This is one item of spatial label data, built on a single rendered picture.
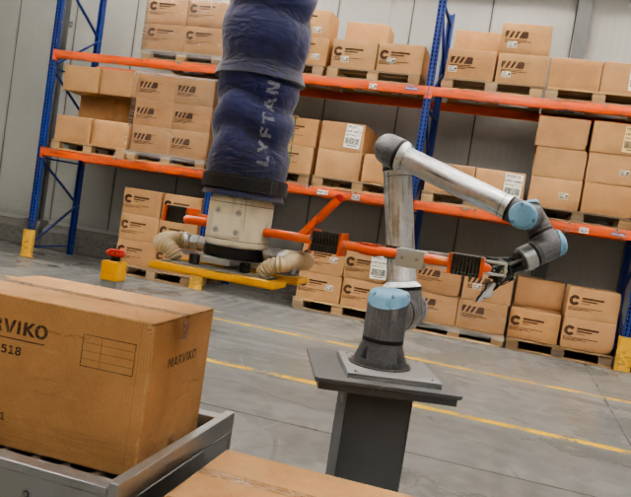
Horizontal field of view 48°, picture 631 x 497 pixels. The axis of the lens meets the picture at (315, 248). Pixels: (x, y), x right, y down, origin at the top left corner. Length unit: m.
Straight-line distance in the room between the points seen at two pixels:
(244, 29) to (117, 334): 0.82
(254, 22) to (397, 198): 1.11
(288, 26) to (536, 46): 7.41
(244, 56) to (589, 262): 8.68
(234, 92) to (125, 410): 0.85
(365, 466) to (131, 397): 1.03
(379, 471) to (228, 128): 1.37
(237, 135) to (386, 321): 1.01
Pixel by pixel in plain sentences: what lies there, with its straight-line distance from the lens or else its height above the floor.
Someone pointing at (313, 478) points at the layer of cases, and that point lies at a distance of 2.09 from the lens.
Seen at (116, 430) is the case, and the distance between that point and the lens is 1.92.
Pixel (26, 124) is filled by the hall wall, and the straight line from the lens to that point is 13.00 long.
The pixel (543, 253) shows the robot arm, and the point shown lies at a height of 1.26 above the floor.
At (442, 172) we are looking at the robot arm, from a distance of 2.53.
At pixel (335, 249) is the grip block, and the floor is 1.20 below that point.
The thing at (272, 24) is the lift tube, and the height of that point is 1.72.
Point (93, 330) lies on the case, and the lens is 1.90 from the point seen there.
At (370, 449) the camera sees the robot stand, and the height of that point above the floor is 0.49.
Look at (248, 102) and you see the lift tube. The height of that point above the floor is 1.53.
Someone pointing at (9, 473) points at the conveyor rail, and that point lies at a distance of 1.91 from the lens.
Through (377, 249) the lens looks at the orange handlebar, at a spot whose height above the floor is 1.21.
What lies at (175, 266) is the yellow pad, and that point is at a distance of 1.81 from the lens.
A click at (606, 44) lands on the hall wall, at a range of 10.54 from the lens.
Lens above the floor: 1.29
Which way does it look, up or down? 3 degrees down
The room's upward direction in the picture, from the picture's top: 9 degrees clockwise
